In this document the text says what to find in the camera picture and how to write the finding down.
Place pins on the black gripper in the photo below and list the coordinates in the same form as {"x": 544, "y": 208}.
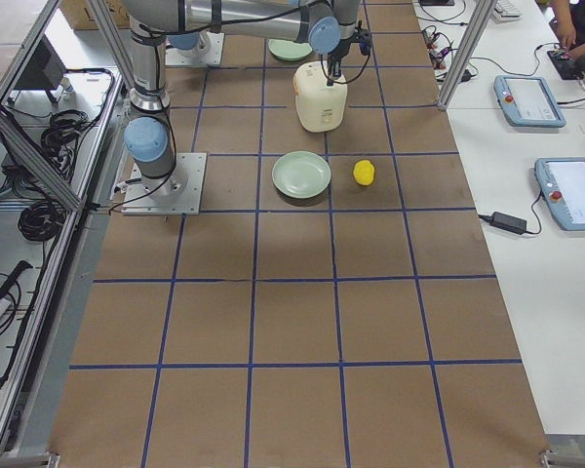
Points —
{"x": 334, "y": 62}

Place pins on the white rice cooker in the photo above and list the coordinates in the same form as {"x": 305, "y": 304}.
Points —
{"x": 319, "y": 107}

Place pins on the green plate near arm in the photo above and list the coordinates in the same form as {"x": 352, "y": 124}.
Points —
{"x": 301, "y": 174}
{"x": 288, "y": 50}

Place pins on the yellow toy potato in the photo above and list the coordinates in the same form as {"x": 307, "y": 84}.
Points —
{"x": 364, "y": 172}

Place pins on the blue teach pendant far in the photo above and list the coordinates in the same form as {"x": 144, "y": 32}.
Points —
{"x": 528, "y": 102}

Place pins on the blue teach pendant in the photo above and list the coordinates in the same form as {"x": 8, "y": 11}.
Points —
{"x": 528, "y": 102}
{"x": 562, "y": 183}

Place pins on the black power adapter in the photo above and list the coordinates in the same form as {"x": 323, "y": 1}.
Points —
{"x": 508, "y": 223}

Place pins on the blue teach pendant near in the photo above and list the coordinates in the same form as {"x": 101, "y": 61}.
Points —
{"x": 562, "y": 183}

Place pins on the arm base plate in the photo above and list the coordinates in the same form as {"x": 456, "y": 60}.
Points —
{"x": 211, "y": 59}
{"x": 179, "y": 195}

